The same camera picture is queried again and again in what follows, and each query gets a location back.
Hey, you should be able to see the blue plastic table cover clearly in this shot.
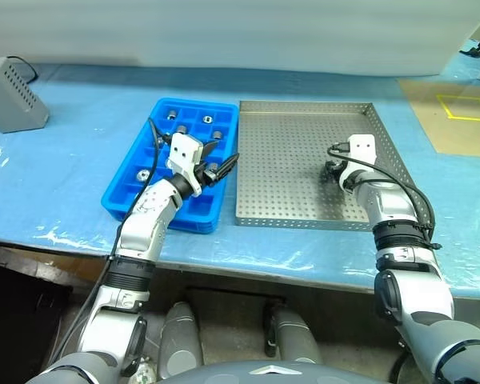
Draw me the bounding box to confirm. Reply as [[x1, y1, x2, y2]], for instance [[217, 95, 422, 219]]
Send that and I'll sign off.
[[0, 38, 480, 300]]

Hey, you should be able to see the grey robot torso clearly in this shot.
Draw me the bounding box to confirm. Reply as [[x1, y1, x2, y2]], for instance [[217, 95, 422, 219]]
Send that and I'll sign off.
[[154, 358, 387, 384]]

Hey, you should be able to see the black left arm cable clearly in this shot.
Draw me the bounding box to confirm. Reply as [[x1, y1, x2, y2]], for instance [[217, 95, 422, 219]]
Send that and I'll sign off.
[[51, 115, 174, 361]]

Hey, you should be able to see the grey perforated box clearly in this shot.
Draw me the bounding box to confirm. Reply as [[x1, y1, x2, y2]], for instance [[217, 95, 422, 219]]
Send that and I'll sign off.
[[0, 55, 50, 134]]

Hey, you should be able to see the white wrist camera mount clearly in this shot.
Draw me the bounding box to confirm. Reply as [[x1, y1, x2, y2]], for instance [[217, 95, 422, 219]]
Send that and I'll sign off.
[[166, 133, 206, 197], [346, 134, 378, 167]]

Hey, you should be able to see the grey robot right leg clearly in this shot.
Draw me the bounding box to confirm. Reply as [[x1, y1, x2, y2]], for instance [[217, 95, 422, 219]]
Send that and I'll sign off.
[[262, 302, 323, 366]]

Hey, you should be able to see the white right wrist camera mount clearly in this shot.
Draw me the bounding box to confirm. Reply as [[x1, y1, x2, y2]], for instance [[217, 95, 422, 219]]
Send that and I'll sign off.
[[346, 134, 378, 167]]

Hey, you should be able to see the perforated steel tray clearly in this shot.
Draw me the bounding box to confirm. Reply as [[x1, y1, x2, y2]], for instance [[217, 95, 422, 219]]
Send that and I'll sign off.
[[234, 100, 418, 234]]

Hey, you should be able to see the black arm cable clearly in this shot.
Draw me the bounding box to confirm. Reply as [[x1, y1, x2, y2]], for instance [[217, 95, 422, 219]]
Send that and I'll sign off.
[[327, 142, 442, 251], [51, 115, 174, 361]]

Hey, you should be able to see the white foam backdrop board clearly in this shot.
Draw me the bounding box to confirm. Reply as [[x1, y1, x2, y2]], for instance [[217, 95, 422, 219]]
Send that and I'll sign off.
[[0, 0, 480, 78]]

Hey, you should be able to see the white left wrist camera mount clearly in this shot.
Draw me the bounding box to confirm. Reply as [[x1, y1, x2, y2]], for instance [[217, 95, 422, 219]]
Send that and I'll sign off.
[[166, 133, 206, 197]]

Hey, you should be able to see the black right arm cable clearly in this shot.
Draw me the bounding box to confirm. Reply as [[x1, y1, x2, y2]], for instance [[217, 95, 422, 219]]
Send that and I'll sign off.
[[327, 142, 442, 251]]

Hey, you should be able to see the black stand foot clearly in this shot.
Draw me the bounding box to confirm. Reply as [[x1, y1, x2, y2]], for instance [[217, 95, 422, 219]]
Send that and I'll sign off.
[[458, 38, 480, 58]]

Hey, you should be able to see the grey robot leg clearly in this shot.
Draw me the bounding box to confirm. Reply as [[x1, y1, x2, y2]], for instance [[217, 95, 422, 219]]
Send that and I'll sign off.
[[157, 302, 204, 380], [262, 302, 323, 366]]

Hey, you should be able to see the brown mat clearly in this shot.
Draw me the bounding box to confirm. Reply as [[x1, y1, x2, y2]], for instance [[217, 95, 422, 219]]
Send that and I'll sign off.
[[397, 77, 480, 155]]

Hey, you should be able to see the blue compartment tray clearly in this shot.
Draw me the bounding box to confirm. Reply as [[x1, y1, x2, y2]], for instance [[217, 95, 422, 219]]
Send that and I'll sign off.
[[100, 98, 240, 235]]

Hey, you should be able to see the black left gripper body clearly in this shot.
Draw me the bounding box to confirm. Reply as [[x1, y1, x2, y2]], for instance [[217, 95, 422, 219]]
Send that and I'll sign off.
[[194, 162, 219, 189]]

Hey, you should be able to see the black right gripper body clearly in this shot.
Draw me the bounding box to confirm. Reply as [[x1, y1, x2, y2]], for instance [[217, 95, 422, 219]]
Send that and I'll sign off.
[[323, 158, 346, 179]]

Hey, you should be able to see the grey robot left leg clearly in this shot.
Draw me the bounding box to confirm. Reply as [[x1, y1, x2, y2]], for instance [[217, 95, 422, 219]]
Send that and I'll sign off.
[[157, 302, 204, 380]]

